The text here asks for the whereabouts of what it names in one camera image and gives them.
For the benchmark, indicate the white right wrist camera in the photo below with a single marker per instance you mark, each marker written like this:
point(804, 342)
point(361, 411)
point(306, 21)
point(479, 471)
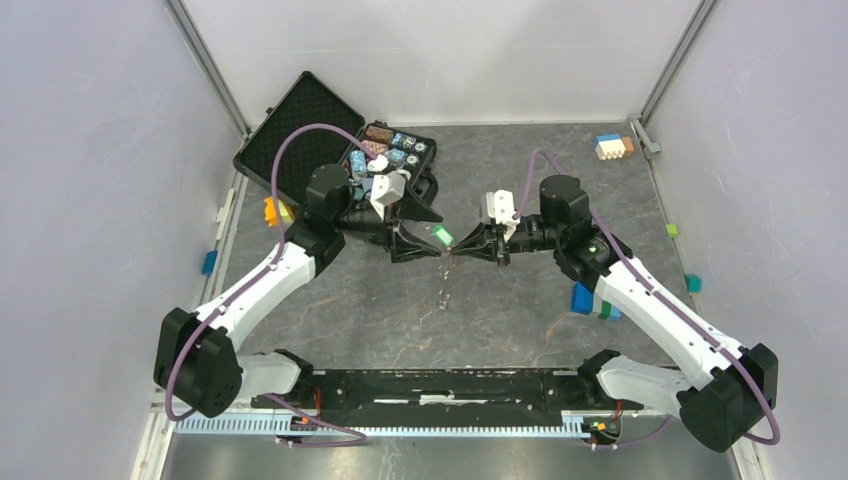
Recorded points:
point(498, 206)

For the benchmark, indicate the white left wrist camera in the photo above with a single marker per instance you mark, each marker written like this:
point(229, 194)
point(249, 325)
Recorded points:
point(387, 189)

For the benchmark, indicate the orange yellow green brick stack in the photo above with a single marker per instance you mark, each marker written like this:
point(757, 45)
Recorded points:
point(276, 214)

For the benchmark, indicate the blue white green brick stack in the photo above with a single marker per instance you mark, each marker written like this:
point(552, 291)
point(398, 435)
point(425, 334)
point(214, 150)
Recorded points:
point(586, 303)

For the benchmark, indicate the small teal block right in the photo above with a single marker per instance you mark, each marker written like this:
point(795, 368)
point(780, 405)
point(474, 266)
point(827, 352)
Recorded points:
point(693, 283)

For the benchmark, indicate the blue white orange brick stack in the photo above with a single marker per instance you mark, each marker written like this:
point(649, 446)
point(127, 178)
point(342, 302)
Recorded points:
point(613, 146)

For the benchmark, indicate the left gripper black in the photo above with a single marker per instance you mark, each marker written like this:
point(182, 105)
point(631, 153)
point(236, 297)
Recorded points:
point(401, 246)

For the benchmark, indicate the white toothed cable duct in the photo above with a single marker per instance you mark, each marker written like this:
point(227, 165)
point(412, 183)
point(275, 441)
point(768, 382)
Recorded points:
point(281, 423)

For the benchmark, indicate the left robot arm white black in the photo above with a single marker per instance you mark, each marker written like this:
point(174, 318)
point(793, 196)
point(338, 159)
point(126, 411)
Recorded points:
point(197, 363)

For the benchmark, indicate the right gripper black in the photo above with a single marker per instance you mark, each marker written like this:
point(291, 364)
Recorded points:
point(480, 243)

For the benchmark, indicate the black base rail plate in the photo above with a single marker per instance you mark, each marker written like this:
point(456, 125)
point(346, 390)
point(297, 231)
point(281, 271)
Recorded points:
point(498, 397)

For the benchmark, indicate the small blue block left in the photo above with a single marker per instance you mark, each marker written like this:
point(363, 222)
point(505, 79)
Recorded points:
point(209, 262)

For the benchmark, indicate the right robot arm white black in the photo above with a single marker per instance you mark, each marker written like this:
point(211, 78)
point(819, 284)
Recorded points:
point(721, 390)

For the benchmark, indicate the black poker chip case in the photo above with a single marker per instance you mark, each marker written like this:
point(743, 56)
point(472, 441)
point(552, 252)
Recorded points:
point(310, 101)

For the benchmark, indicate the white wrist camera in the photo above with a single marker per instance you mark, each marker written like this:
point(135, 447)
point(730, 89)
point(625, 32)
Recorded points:
point(387, 189)
point(498, 206)

